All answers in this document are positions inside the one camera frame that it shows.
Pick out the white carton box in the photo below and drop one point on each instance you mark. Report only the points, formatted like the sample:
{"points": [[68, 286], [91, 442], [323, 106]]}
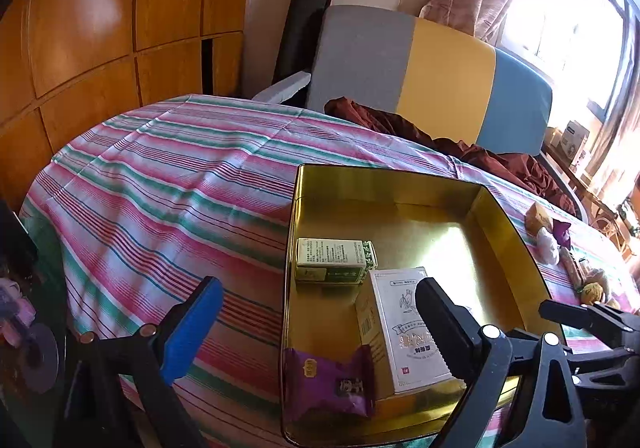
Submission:
{"points": [[400, 328]]}

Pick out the white packet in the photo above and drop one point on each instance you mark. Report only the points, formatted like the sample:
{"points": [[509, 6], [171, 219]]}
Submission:
{"points": [[547, 248]]}

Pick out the grey yellow blue sofa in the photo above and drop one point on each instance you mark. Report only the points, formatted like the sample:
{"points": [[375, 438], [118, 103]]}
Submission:
{"points": [[370, 58]]}

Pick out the wooden wardrobe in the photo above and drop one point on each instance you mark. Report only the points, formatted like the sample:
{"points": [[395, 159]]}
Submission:
{"points": [[100, 28]]}

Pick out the silver harmonica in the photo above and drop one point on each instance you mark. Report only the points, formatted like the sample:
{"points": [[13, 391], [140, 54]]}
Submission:
{"points": [[571, 267]]}

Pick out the small purple snack packet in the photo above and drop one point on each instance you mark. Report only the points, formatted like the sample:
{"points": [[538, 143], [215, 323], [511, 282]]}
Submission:
{"points": [[561, 232]]}

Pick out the maroon cloth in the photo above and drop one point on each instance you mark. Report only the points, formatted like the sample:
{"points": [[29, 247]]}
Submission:
{"points": [[390, 123]]}

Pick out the green medicine box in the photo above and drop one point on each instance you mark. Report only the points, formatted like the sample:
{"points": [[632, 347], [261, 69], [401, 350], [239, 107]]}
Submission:
{"points": [[332, 258]]}

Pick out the pink purple object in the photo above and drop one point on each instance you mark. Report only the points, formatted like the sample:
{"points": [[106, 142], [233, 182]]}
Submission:
{"points": [[15, 313]]}

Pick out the gold metal tin box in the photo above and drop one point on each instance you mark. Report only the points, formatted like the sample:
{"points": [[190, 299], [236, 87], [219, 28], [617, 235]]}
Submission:
{"points": [[425, 238]]}

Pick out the black rolled mat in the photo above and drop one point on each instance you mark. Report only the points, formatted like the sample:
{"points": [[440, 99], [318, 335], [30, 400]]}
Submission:
{"points": [[302, 28]]}

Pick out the striped pink green cloth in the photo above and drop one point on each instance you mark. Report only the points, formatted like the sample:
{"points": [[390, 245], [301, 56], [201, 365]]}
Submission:
{"points": [[175, 178]]}

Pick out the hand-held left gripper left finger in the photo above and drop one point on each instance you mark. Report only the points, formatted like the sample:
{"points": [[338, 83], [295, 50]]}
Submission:
{"points": [[192, 328]]}

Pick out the white cardboard box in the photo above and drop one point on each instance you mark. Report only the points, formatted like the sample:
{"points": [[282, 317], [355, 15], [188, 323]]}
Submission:
{"points": [[574, 140]]}

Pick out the wooden side table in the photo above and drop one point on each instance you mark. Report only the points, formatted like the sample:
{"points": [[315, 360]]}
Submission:
{"points": [[600, 198]]}

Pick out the large purple snack packet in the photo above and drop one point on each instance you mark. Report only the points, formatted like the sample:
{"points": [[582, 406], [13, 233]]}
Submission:
{"points": [[325, 380]]}

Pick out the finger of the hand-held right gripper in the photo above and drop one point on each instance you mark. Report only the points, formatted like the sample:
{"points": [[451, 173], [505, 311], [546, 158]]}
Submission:
{"points": [[600, 320], [610, 373]]}

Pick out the yellow sponge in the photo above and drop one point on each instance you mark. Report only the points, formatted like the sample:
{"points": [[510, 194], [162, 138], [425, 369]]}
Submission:
{"points": [[539, 217]]}

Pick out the window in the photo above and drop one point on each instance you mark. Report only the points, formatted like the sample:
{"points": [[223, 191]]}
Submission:
{"points": [[565, 13]]}

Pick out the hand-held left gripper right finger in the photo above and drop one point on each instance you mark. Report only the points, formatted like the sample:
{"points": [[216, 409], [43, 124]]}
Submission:
{"points": [[445, 323]]}

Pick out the grey round disc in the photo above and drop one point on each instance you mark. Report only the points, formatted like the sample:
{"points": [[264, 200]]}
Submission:
{"points": [[42, 358]]}

